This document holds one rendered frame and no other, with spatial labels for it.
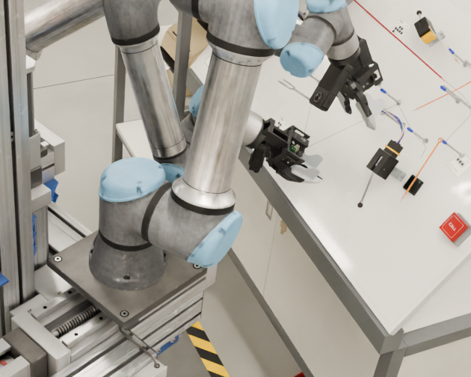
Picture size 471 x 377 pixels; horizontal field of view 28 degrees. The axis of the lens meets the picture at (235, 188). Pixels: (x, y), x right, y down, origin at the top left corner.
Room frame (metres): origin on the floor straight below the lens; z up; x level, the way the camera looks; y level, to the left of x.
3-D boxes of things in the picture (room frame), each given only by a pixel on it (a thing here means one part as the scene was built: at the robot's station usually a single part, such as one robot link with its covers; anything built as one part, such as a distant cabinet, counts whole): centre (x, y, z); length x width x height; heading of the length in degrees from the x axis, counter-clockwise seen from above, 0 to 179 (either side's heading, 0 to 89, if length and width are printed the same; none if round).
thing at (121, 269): (1.31, 0.19, 1.21); 0.15 x 0.15 x 0.10
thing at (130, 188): (1.31, 0.18, 1.33); 0.13 x 0.12 x 0.14; 66
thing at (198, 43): (2.80, 0.16, 0.76); 0.30 x 0.21 x 0.20; 123
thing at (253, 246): (2.27, 0.00, 0.60); 0.55 x 0.02 x 0.39; 30
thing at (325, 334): (1.79, -0.27, 0.60); 0.55 x 0.03 x 0.39; 30
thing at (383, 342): (2.02, -0.12, 0.83); 1.18 x 0.05 x 0.06; 30
